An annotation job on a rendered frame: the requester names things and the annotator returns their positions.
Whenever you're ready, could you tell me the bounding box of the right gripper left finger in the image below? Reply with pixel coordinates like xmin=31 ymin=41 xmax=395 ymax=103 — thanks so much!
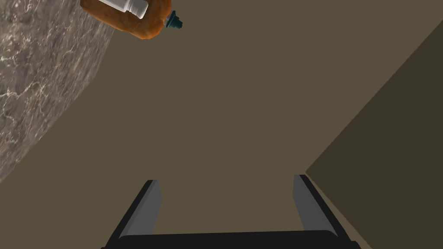
xmin=110 ymin=179 xmax=162 ymax=240

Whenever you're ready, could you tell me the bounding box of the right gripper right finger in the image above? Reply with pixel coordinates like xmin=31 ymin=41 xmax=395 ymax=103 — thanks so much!
xmin=292 ymin=174 xmax=345 ymax=238

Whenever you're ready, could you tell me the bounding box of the round marble table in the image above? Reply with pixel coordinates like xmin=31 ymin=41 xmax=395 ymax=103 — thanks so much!
xmin=0 ymin=0 xmax=116 ymax=183

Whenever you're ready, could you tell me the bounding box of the brown bread loaf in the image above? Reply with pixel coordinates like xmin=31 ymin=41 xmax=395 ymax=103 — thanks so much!
xmin=80 ymin=0 xmax=173 ymax=40

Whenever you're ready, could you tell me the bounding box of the dark teal spray nozzle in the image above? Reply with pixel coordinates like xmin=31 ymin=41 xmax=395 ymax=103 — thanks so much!
xmin=165 ymin=10 xmax=183 ymax=30

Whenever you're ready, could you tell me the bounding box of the white bottle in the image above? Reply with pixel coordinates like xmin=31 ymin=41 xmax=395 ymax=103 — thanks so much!
xmin=98 ymin=0 xmax=149 ymax=19

